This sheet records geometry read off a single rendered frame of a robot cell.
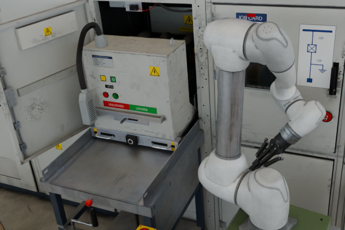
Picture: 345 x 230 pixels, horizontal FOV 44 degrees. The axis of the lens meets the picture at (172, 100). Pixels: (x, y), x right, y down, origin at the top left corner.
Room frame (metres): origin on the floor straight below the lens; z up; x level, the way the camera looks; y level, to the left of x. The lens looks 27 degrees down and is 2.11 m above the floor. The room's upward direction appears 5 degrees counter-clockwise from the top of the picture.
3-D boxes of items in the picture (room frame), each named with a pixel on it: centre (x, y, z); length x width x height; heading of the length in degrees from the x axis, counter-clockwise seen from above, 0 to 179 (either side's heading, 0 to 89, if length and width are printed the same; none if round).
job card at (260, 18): (1.94, -0.40, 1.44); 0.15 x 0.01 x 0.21; 64
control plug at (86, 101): (2.02, 0.45, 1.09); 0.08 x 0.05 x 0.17; 154
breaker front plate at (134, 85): (1.99, 0.23, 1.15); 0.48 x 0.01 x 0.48; 64
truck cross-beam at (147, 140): (2.01, 0.22, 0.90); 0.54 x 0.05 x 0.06; 64
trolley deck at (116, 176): (1.91, 0.26, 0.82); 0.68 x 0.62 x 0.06; 154
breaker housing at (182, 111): (2.22, 0.11, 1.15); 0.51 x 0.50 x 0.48; 154
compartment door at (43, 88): (2.16, 0.64, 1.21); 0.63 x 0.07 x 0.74; 137
